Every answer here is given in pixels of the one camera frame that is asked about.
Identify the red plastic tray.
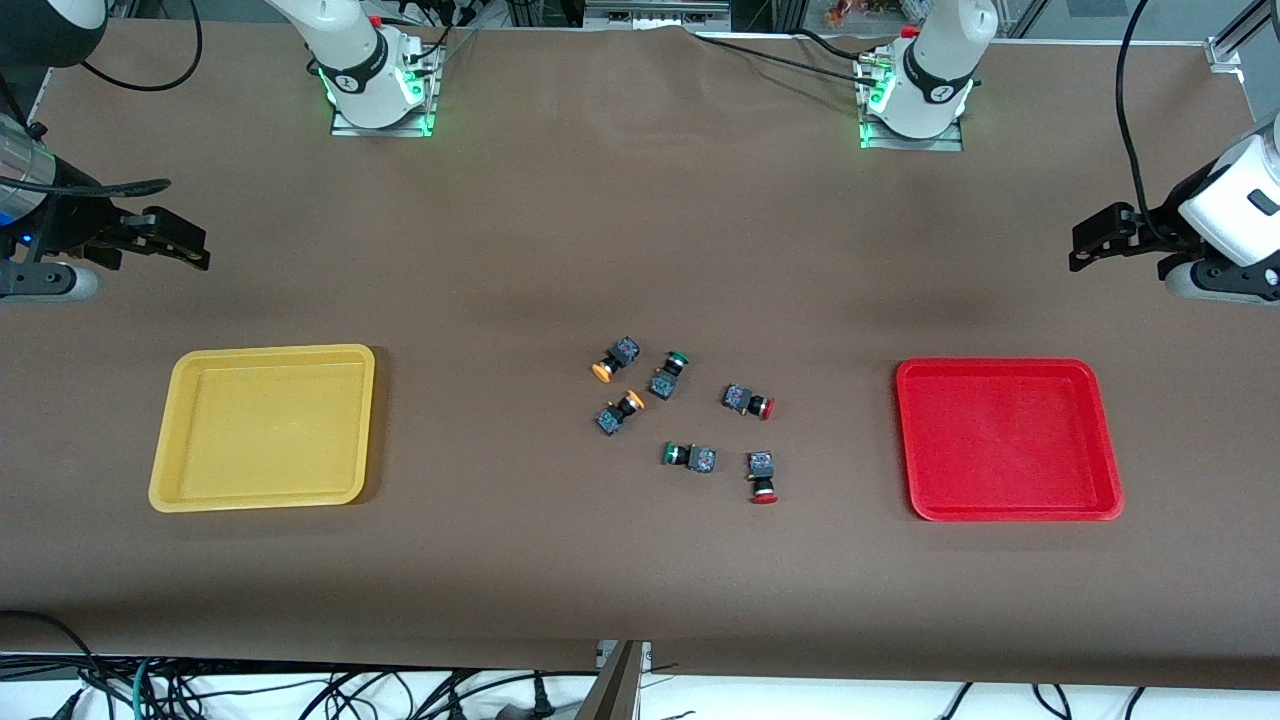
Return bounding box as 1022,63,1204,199
895,358,1125,523

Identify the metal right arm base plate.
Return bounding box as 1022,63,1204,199
329,35,441,139

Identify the green push button blue base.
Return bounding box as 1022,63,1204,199
647,350,694,402
660,441,718,476

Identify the black cable across table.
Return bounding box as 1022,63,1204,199
685,30,873,81

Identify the brown table leg beam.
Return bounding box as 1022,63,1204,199
577,640,647,720

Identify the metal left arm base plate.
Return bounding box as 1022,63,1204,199
856,50,967,154

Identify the yellow plastic tray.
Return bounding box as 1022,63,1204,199
148,344,376,513

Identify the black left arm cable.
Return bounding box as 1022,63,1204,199
1114,0,1183,251

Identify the red mushroom button blue base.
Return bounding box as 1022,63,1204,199
746,450,782,506
721,382,777,422

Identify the grey metal box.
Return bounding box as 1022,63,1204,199
584,0,732,33

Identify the aluminium frame profile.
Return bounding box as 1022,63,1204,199
1204,0,1280,73

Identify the silver metal bracket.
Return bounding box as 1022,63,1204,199
596,640,654,674

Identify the yellow push button blue base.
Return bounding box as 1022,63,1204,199
591,336,642,384
595,389,647,438

